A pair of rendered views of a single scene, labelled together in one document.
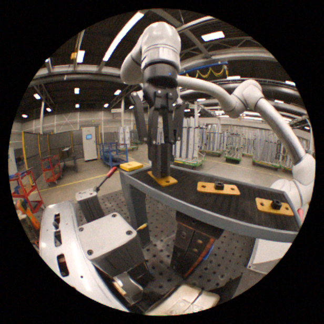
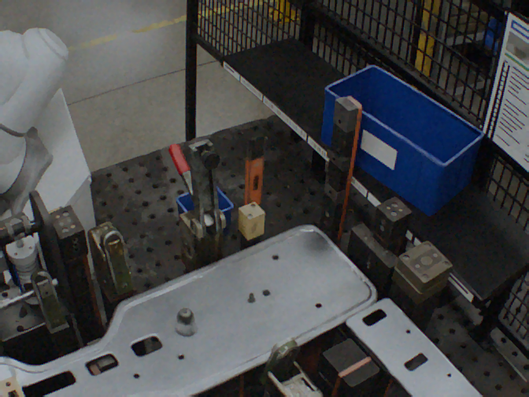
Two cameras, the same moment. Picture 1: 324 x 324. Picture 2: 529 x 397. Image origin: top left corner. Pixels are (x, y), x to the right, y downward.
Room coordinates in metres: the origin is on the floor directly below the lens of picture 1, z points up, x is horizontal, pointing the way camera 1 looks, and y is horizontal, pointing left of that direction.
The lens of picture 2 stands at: (-0.73, 0.35, 1.93)
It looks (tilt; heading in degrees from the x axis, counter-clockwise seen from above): 43 degrees down; 282
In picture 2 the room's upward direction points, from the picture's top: 4 degrees clockwise
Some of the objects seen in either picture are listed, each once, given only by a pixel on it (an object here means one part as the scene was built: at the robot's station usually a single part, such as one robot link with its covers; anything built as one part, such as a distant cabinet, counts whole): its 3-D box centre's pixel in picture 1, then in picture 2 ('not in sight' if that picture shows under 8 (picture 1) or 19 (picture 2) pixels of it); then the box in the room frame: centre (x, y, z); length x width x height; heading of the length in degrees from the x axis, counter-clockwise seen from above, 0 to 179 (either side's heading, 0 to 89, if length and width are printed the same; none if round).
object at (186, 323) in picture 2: not in sight; (186, 322); (-0.48, -0.29, 1.02); 0.03 x 0.03 x 0.07
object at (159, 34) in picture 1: (158, 42); not in sight; (0.22, 0.01, 1.54); 0.13 x 0.11 x 0.16; 37
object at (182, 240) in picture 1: (190, 250); not in sight; (0.15, -0.09, 0.92); 0.10 x 0.08 x 0.45; 48
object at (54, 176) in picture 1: (51, 169); not in sight; (1.88, 3.75, 0.49); 0.81 x 0.46 x 0.97; 32
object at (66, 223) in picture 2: not in sight; (83, 298); (-0.24, -0.35, 0.91); 0.07 x 0.05 x 0.42; 138
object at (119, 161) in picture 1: (114, 154); not in sight; (4.18, 2.14, 0.47); 1.20 x 0.80 x 0.95; 46
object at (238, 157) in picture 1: (235, 145); not in sight; (5.18, -4.48, 0.88); 1.91 x 1.00 x 1.76; 135
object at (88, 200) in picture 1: (99, 225); not in sight; (0.26, 0.29, 0.88); 0.11 x 0.10 x 0.36; 138
